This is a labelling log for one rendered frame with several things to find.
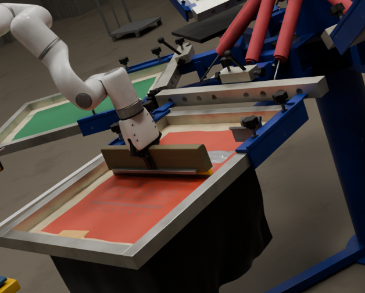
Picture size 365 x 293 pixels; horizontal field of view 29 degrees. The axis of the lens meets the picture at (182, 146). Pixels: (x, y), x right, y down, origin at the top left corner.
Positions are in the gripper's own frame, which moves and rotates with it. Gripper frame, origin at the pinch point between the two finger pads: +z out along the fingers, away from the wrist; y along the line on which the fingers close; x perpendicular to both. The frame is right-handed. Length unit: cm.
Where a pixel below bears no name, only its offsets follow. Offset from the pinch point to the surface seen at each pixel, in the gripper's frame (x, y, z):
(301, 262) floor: -38, -83, 99
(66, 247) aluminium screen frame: 4.3, 41.2, 1.9
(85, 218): -9.2, 24.2, 4.6
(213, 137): 2.1, -23.8, 6.0
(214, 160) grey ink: 14.0, -8.8, 6.4
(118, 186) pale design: -12.1, 6.7, 4.5
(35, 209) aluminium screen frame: -26.5, 26.9, -0.6
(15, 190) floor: -321, -127, 77
